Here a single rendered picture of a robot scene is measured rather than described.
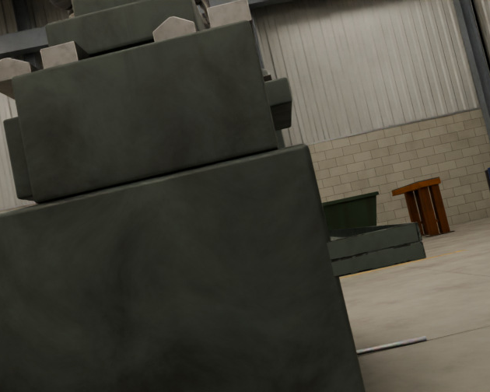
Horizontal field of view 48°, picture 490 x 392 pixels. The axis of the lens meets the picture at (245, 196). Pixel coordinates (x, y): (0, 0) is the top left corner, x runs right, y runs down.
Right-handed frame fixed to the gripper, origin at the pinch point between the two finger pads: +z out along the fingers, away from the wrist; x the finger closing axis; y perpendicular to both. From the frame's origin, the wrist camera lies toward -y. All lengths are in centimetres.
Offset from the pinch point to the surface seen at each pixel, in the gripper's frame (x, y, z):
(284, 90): 4, 65, 51
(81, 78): -23, 124, 51
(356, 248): -4, 123, 85
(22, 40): -310, -902, -553
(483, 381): 20, 4, 148
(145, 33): -14, 118, 48
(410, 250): 1, 123, 88
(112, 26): -17, 118, 45
